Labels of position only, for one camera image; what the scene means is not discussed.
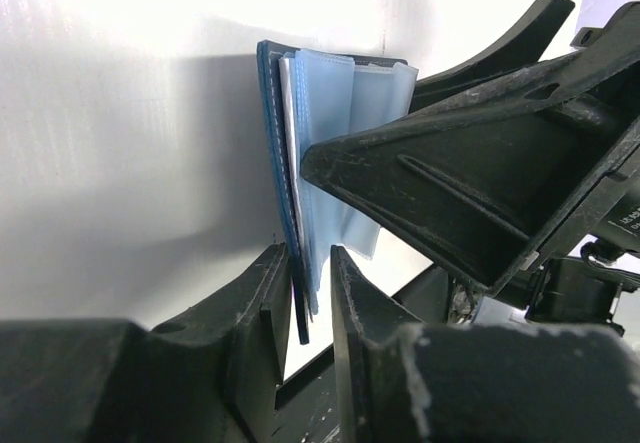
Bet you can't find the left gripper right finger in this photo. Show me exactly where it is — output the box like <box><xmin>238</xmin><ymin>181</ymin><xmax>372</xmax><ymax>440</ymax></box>
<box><xmin>330</xmin><ymin>246</ymin><xmax>639</xmax><ymax>442</ymax></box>

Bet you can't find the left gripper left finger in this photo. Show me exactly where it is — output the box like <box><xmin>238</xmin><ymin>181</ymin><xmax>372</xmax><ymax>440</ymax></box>
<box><xmin>1</xmin><ymin>244</ymin><xmax>291</xmax><ymax>442</ymax></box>

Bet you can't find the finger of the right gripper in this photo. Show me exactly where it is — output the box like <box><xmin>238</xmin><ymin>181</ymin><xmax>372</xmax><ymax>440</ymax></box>
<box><xmin>411</xmin><ymin>0</ymin><xmax>575</xmax><ymax>108</ymax></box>

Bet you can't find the blue card holder wallet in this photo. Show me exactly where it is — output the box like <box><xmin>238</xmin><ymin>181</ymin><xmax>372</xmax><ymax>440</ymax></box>
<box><xmin>256</xmin><ymin>40</ymin><xmax>418</xmax><ymax>344</ymax></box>

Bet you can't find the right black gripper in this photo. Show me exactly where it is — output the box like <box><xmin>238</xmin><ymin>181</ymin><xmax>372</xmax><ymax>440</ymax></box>
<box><xmin>314</xmin><ymin>1</ymin><xmax>639</xmax><ymax>326</ymax></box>

